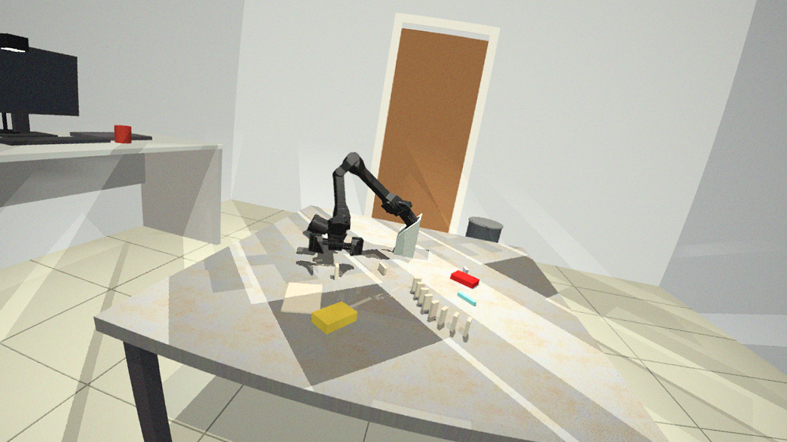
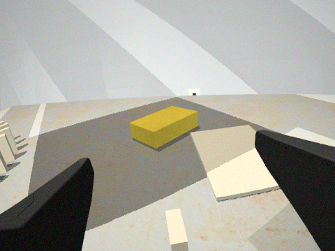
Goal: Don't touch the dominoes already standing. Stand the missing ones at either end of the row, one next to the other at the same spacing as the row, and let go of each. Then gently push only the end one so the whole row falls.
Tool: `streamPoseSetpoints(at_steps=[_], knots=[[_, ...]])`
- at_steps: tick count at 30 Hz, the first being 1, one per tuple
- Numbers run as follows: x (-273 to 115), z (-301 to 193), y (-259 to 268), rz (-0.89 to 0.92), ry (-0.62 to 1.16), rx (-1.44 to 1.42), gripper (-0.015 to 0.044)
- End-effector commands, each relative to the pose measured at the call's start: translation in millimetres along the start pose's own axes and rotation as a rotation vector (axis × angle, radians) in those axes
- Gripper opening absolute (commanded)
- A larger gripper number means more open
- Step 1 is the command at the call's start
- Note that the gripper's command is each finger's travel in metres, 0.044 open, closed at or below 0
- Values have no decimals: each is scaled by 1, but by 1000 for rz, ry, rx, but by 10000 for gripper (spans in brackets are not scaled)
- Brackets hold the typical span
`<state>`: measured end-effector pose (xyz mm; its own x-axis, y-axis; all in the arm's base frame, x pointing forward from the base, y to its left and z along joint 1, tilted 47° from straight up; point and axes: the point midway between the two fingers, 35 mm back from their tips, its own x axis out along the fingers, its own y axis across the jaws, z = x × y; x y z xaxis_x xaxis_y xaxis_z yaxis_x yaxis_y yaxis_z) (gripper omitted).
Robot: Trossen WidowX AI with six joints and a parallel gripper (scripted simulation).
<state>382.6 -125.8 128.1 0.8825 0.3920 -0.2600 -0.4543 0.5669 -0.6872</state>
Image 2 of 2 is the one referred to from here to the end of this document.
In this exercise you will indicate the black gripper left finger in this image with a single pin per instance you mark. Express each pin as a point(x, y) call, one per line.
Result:
point(54, 217)

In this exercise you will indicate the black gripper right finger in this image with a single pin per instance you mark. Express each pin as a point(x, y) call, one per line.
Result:
point(305, 171)

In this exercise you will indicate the yellow rectangular block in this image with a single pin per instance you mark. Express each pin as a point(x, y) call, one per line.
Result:
point(160, 127)

